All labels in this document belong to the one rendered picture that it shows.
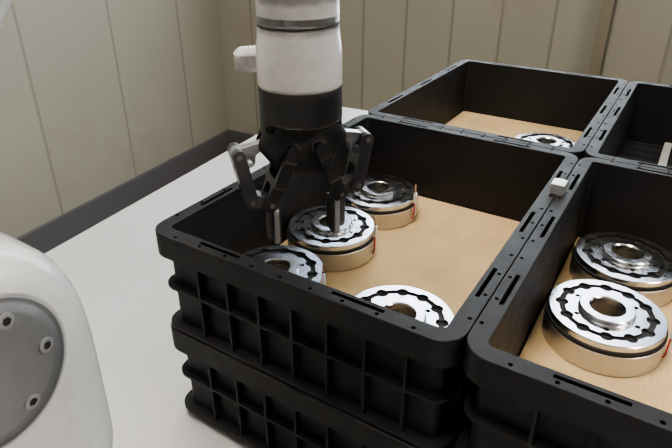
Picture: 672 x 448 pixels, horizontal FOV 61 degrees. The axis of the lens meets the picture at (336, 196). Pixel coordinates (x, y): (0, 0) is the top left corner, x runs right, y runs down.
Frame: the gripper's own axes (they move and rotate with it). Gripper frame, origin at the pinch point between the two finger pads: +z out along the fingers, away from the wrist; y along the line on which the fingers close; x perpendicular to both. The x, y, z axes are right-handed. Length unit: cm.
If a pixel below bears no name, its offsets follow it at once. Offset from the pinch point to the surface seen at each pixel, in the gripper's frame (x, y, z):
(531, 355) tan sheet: -16.9, 15.9, 8.2
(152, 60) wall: 217, -2, 32
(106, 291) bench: 26.7, -21.9, 21.2
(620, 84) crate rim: 23, 63, -1
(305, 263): 0.1, 0.0, 5.1
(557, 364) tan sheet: -18.7, 17.3, 8.2
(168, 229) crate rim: -0.2, -13.0, -1.9
